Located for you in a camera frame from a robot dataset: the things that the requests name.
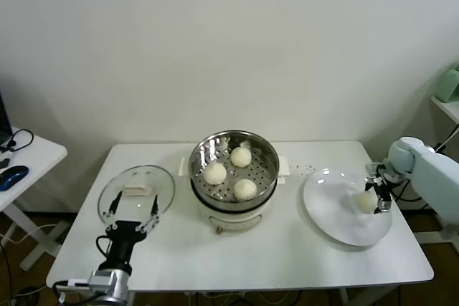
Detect large white plate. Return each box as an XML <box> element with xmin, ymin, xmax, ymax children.
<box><xmin>303</xmin><ymin>168</ymin><xmax>392</xmax><ymax>247</ymax></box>

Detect white electric cooker base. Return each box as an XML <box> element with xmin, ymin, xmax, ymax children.
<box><xmin>189</xmin><ymin>176</ymin><xmax>279</xmax><ymax>236</ymax></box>

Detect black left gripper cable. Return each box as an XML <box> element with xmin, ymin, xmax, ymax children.
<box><xmin>95</xmin><ymin>235</ymin><xmax>113</xmax><ymax>261</ymax></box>

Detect white floor cable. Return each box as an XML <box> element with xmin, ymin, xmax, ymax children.
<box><xmin>0</xmin><ymin>224</ymin><xmax>58</xmax><ymax>247</ymax></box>

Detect mint green box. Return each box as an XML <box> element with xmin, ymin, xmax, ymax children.
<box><xmin>434</xmin><ymin>64</ymin><xmax>459</xmax><ymax>103</ymax></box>

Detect stainless steel steamer basket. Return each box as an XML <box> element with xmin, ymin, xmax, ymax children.
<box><xmin>178</xmin><ymin>129</ymin><xmax>290</xmax><ymax>204</ymax></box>

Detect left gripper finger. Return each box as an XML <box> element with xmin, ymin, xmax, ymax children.
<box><xmin>101</xmin><ymin>191</ymin><xmax>125</xmax><ymax>231</ymax></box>
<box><xmin>138</xmin><ymin>194</ymin><xmax>161</xmax><ymax>232</ymax></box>

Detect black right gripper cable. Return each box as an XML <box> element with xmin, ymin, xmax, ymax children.
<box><xmin>392</xmin><ymin>176</ymin><xmax>425</xmax><ymax>203</ymax></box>

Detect white side table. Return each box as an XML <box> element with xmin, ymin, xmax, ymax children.
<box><xmin>0</xmin><ymin>125</ymin><xmax>68</xmax><ymax>273</ymax></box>

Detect thin black looped cable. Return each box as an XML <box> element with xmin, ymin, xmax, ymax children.
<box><xmin>0</xmin><ymin>128</ymin><xmax>34</xmax><ymax>158</ymax></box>

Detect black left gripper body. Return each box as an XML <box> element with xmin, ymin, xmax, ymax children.
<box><xmin>103</xmin><ymin>219</ymin><xmax>148</xmax><ymax>268</ymax></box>

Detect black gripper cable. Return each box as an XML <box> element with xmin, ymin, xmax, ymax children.
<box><xmin>95</xmin><ymin>235</ymin><xmax>113</xmax><ymax>261</ymax></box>
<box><xmin>392</xmin><ymin>176</ymin><xmax>425</xmax><ymax>203</ymax></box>

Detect blue computer mouse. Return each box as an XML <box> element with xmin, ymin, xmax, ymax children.
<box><xmin>0</xmin><ymin>165</ymin><xmax>29</xmax><ymax>193</ymax></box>

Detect round glass pot lid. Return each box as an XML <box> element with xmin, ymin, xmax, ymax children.
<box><xmin>97</xmin><ymin>165</ymin><xmax>176</xmax><ymax>229</ymax></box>

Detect white steamed baozi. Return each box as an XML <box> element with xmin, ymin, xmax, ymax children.
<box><xmin>229</xmin><ymin>146</ymin><xmax>252</xmax><ymax>168</ymax></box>
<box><xmin>203</xmin><ymin>162</ymin><xmax>227</xmax><ymax>186</ymax></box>
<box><xmin>353</xmin><ymin>191</ymin><xmax>378</xmax><ymax>216</ymax></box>
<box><xmin>232</xmin><ymin>178</ymin><xmax>258</xmax><ymax>202</ymax></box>

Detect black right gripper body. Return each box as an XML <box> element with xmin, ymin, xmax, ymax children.
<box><xmin>372</xmin><ymin>164</ymin><xmax>401</xmax><ymax>192</ymax></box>

